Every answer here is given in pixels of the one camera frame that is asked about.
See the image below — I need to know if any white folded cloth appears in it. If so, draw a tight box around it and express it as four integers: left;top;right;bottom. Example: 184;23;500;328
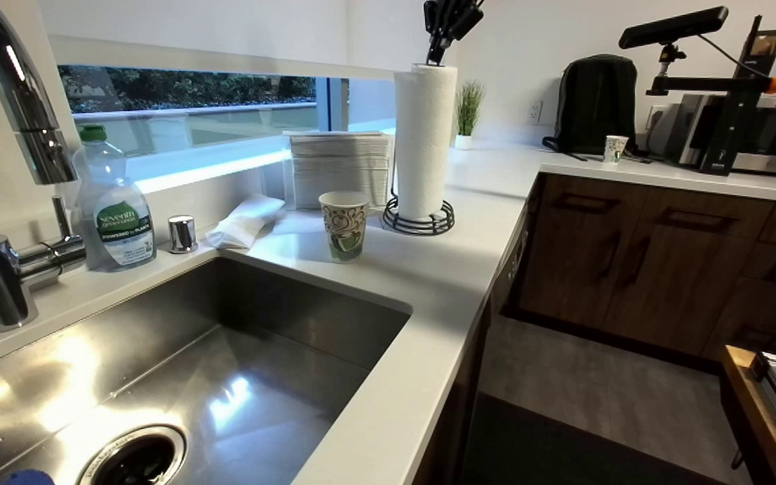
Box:
201;195;290;254

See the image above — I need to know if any black camera stand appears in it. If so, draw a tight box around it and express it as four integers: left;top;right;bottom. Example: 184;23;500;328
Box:
643;13;776;179

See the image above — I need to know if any light wooden table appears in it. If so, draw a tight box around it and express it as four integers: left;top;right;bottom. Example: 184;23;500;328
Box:
716;342;776;485

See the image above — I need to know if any white window blind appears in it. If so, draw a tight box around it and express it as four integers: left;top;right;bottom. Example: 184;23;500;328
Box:
40;0;450;82

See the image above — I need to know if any kitchen window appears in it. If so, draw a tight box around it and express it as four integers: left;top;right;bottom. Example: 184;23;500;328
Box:
56;62;401;184

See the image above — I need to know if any small blue object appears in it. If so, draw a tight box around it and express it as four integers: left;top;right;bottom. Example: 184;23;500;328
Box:
0;466;58;485

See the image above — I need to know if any black horizontal cabinet handle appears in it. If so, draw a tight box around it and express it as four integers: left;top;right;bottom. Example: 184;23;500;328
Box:
654;208;739;235
552;190;622;217

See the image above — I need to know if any patterned paper cup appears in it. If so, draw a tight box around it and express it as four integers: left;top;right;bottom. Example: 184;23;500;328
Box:
316;190;371;264

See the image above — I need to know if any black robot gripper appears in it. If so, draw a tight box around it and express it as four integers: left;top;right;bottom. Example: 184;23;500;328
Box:
421;0;487;68

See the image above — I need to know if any black vertical cabinet handle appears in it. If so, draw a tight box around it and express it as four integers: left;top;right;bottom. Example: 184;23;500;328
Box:
595;229;624;283

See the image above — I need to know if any clear dish soap bottle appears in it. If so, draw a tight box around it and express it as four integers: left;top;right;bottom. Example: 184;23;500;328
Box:
72;124;159;273

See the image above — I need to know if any black sink drain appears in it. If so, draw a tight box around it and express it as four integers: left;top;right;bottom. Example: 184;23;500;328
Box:
72;420;190;485

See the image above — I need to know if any small white cup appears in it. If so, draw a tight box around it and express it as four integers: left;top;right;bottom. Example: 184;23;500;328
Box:
601;132;630;167

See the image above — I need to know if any black backpack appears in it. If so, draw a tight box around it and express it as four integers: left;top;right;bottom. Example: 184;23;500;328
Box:
541;52;642;156

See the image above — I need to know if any dark wooden cabinet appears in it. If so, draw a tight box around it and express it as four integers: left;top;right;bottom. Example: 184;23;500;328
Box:
504;173;776;371

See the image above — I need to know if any small chrome cylinder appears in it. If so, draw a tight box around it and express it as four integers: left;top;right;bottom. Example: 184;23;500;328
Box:
166;213;200;257

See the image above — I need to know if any stainless steel sink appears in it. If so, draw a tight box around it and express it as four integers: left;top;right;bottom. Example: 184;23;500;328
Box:
0;252;414;485

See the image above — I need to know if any stack of white napkins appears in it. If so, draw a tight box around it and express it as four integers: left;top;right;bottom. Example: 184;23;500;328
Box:
283;129;395;213

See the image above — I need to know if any small green plant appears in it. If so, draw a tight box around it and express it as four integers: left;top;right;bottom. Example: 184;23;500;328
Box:
452;82;487;151

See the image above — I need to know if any white paper towel roll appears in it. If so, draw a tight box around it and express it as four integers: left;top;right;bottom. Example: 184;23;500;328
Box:
379;56;460;241
390;62;460;225

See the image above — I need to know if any black bar camera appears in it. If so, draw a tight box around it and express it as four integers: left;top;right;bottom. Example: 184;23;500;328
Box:
616;6;733;52

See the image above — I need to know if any dark sink counter cabinet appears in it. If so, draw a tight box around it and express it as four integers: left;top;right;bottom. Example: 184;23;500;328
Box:
411;300;495;485

